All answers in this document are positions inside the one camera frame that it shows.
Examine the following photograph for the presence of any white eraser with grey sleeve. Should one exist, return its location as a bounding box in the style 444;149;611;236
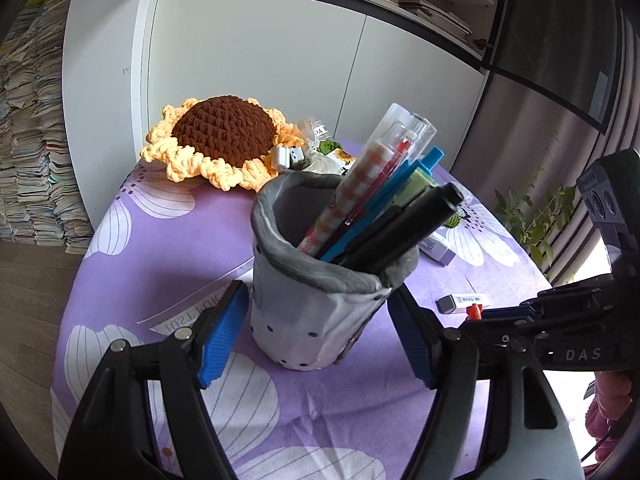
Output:
436;294;490;314

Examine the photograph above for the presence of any black marker pen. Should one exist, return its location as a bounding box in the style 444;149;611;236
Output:
332;183;463;274

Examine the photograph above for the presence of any black slim pen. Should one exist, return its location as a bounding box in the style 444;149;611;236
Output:
329;205;405;264

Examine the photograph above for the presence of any grey white fabric pen holder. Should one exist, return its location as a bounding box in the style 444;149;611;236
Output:
250;171;419;372

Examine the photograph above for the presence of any blue pen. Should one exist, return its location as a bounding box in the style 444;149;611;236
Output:
319;146;445;261

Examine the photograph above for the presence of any light green pen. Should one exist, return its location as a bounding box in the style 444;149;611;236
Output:
384;166;437;211

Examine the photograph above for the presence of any red gel pen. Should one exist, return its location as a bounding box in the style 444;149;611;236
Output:
318;148;408;256

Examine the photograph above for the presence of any pink checkered pen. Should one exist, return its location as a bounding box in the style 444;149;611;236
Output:
297;141;395;257

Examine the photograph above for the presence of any clear translucent pen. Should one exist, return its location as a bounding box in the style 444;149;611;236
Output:
369;103;436;162

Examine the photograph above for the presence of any person's right hand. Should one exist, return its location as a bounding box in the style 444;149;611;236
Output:
585;372;632;442

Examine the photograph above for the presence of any white correction tape dispenser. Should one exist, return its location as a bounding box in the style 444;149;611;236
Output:
419;232;457;266

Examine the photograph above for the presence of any green potted plant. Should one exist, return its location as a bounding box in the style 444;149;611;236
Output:
494;120;577;272

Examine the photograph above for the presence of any pink striped curtain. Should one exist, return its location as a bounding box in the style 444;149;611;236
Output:
541;18;639;285

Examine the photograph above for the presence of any purple floral tablecloth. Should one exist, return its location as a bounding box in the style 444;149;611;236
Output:
49;138;566;480

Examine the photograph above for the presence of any sunflower greeting card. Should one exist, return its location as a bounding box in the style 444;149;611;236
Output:
326;148;357;174

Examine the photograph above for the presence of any stack of books on floor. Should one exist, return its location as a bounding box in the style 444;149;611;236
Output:
1;0;93;255

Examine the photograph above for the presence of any crochet sunflower with green stem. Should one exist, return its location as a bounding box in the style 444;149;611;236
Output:
140;96;310;192

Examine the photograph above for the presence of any white bookshelf cabinet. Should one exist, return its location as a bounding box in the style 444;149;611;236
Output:
62;0;486;224

